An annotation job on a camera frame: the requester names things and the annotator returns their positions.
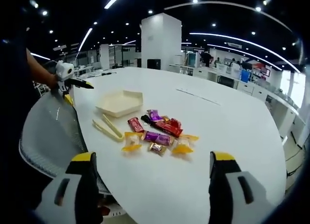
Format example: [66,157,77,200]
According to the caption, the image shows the yellow clear snack packet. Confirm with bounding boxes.
[171,134,200,155]
[121,131,144,153]

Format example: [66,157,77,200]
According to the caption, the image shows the white counter cabinets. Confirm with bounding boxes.
[169,62,306,149]

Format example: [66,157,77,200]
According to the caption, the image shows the small purple snack packet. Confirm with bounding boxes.
[146,109,162,121]

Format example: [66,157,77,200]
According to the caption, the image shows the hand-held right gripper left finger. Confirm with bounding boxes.
[33,151,103,224]

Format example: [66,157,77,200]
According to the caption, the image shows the small red snack packet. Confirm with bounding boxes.
[127,117,145,133]

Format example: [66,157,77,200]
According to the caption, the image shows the grey mesh office chair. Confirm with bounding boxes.
[18,90,127,219]

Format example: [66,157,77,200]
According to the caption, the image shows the brown gold snack packet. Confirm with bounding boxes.
[148,142,168,155]

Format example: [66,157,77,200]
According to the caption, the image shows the black snack packet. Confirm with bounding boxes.
[140,114,158,127]

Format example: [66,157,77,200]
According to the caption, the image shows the black box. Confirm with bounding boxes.
[147,59,161,70]

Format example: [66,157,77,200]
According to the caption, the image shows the large red snack packet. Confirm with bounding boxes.
[155,118,184,138]

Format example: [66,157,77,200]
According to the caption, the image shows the beige hexagonal container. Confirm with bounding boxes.
[95,89,144,119]

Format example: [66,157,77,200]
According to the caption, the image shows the blue bin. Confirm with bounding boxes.
[240,69,252,84]

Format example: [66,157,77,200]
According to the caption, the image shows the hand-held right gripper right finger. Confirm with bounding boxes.
[208,150,283,224]

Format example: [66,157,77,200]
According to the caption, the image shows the large purple snack packet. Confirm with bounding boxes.
[144,130,173,147]

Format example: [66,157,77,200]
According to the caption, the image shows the white square pillar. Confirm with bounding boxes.
[140,13,182,70]

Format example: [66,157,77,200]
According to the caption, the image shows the beige plastic food tongs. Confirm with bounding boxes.
[92,113,125,143]

